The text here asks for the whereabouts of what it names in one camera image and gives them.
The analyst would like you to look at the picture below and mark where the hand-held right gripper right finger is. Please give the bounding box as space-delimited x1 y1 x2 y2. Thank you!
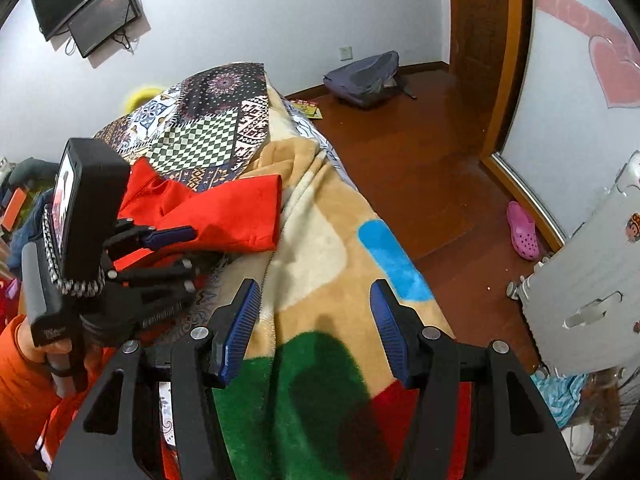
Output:
369 279 576 480

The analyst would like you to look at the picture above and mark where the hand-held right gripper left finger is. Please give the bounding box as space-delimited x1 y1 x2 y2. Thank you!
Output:
50 278 263 480

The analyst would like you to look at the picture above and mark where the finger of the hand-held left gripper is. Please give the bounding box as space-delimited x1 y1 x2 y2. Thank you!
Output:
102 217 198 261
105 259 197 306

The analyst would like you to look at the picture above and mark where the red garment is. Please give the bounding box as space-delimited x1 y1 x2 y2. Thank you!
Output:
107 157 283 286

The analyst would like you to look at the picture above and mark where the person's left hand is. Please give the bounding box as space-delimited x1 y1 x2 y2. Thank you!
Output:
80 342 106 378

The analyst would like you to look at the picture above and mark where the grey cloth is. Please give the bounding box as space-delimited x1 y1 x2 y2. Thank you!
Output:
7 157 61 186

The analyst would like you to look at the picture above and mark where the blue denim cloth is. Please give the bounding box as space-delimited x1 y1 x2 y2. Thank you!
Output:
10 202 53 266

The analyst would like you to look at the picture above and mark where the orange box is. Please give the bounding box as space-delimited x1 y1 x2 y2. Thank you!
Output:
2 187 28 233

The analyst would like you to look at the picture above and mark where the colourful fleece blanket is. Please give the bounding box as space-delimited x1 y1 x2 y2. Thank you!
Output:
212 82 473 480

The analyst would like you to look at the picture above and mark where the patchwork patterned bedsheet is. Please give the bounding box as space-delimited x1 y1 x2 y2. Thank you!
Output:
92 61 361 336

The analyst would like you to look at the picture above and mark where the yellow bed end trim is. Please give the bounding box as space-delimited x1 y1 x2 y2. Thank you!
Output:
122 85 166 111

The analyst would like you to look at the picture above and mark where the pink clog shoe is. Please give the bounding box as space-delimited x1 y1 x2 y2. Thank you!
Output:
506 201 541 261

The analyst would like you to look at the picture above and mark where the light blue cloth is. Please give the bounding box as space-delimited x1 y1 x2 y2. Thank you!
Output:
530 367 591 428

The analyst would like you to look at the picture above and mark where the yellow book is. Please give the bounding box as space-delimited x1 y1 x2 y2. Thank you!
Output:
290 99 323 120

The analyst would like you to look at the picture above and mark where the white oil radiator heater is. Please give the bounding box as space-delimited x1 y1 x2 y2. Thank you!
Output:
507 150 640 378

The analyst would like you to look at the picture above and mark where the floor fan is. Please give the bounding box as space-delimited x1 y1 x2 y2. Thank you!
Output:
560 385 633 471

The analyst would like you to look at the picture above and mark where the grey blue backpack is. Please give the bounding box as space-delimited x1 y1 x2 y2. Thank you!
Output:
322 50 418 110

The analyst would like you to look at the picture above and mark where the wardrobe sliding door pink heart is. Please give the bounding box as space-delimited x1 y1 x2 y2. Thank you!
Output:
492 0 640 251

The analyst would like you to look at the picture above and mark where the wooden door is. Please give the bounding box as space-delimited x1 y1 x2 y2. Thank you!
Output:
447 0 533 161

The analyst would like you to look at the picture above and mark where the black hanging cable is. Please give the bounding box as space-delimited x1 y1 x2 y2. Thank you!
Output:
112 29 137 56

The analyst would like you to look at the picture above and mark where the small black wall monitor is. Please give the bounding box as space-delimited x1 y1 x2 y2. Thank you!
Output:
67 0 142 58

